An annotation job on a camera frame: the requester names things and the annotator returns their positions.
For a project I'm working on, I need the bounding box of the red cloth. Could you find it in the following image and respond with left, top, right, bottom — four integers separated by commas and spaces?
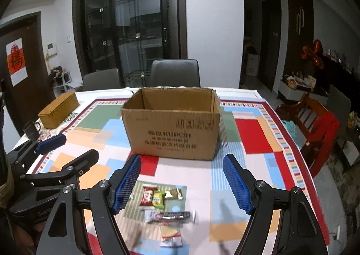
308, 110, 341, 177

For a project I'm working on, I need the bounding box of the black mug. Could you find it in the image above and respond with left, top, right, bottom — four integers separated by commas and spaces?
22, 121, 42, 143

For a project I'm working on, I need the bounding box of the teal cloth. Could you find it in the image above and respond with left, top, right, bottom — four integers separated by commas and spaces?
281, 120, 299, 140

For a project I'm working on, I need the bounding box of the woven rattan box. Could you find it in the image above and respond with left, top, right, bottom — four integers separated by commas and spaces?
38, 92, 80, 129

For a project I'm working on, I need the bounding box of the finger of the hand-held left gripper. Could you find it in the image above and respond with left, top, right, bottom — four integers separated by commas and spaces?
20, 149, 99, 188
6, 134, 67, 172

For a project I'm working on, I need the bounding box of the white shoe rack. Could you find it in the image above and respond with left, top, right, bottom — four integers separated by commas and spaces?
53, 71, 75, 95

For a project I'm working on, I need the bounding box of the pale cracker packet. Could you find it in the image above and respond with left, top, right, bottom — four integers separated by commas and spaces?
159, 224, 183, 248

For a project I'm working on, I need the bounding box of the olive gold snack packet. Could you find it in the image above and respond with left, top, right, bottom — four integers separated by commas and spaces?
164, 188, 184, 201

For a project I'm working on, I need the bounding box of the dark sideboard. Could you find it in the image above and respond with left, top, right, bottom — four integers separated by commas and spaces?
318, 55, 360, 95

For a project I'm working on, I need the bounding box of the dark interior door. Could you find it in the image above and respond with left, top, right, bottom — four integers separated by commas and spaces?
261, 0, 282, 92

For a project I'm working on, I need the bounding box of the green yellow snack packet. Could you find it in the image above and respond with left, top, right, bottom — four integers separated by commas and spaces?
152, 190, 166, 210

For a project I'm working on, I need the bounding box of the red foil balloon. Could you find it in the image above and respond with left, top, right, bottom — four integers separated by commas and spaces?
301, 39, 324, 69

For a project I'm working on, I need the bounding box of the dark cabinet with handles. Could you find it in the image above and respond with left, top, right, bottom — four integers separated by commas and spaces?
286, 0, 314, 84

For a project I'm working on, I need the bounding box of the white paper bag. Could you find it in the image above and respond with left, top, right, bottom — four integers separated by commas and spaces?
247, 54, 260, 77

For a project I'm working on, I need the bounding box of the dark wooden door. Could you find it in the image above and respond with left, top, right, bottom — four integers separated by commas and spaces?
0, 12, 57, 137

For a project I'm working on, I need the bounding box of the brown wooden chair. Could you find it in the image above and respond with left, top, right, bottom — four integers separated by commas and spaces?
277, 92, 341, 177

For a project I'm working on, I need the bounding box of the dark grey dining chair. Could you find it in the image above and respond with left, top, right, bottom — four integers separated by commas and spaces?
150, 59, 201, 88

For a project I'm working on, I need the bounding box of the grey upholstered chair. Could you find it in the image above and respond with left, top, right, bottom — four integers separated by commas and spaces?
328, 84, 352, 132

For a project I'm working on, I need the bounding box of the brown cardboard box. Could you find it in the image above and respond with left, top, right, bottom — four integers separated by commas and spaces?
121, 87, 221, 161

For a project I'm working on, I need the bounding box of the red wall poster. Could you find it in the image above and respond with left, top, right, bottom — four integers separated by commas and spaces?
6, 37, 28, 86

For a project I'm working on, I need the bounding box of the white side table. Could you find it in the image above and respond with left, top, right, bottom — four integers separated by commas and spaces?
277, 79, 329, 104

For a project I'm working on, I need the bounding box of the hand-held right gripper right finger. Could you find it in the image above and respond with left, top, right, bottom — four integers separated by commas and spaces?
223, 154, 328, 255

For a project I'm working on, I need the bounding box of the red white snack packet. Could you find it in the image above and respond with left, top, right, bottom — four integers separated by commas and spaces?
140, 184, 158, 210

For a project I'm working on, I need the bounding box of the light grey dining chair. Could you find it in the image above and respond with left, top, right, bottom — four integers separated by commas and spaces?
82, 69, 121, 92

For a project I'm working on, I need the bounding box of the black sliding glass door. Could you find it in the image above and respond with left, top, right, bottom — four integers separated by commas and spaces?
72, 0, 187, 88

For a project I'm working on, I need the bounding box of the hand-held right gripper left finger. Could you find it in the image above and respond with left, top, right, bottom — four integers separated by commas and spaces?
36, 154, 142, 255

